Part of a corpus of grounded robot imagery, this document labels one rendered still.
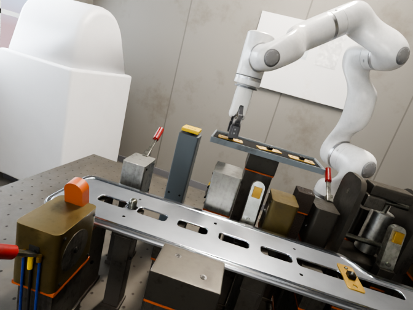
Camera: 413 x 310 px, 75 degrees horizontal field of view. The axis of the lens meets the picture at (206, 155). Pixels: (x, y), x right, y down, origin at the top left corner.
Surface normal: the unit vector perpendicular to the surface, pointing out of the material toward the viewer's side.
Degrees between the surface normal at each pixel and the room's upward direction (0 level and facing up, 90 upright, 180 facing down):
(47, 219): 0
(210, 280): 0
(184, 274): 0
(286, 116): 90
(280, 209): 90
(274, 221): 90
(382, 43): 81
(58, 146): 90
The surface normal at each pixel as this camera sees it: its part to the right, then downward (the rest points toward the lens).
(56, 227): 0.26, -0.93
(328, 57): -0.23, 0.22
